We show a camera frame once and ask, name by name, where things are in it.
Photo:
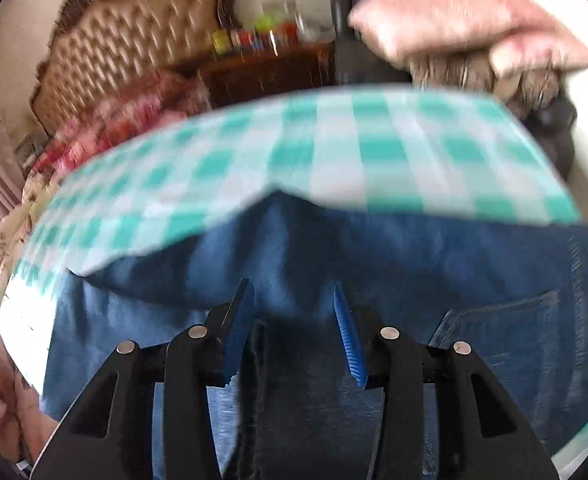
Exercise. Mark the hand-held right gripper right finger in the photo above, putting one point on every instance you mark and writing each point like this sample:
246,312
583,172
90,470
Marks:
349,345

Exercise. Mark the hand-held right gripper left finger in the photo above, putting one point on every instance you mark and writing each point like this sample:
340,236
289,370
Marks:
236,340

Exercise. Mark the blue denim pants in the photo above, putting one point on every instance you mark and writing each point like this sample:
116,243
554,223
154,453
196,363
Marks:
423,270

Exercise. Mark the teal white checked tablecloth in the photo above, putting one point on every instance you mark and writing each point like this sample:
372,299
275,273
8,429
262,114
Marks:
324,150

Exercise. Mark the floral quilt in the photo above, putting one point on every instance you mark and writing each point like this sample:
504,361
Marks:
124,110

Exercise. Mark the dark wooden nightstand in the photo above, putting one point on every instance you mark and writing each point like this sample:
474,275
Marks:
269,72

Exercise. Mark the black leather armchair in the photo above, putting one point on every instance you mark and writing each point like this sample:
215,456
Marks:
346,50

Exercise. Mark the brown plaid blanket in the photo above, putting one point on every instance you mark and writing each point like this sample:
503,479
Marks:
473,77

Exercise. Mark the yellow jar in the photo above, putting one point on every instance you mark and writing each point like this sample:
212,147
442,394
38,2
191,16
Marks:
220,41

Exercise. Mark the red box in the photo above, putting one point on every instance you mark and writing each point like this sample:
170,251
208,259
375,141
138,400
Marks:
259,37

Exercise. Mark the tufted leather bed headboard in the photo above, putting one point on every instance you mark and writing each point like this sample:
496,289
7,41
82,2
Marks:
124,45

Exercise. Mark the green packet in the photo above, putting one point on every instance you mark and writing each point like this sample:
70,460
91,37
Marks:
265,22

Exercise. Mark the large pink pillow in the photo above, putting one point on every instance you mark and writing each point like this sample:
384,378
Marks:
448,15

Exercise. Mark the small pink pillow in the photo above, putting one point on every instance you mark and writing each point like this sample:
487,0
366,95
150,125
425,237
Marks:
543,55

